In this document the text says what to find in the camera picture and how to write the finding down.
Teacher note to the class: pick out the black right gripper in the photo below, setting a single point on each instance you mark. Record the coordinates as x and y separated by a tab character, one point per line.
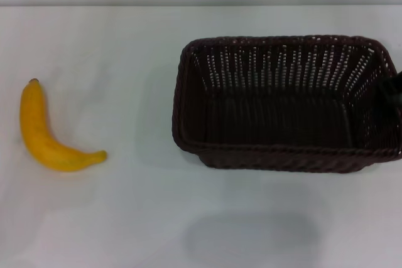
399	81

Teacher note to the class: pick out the dark woven plastic basket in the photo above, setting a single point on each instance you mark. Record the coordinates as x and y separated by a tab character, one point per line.
270	130

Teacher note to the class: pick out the yellow banana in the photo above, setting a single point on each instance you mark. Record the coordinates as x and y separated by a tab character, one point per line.
34	130

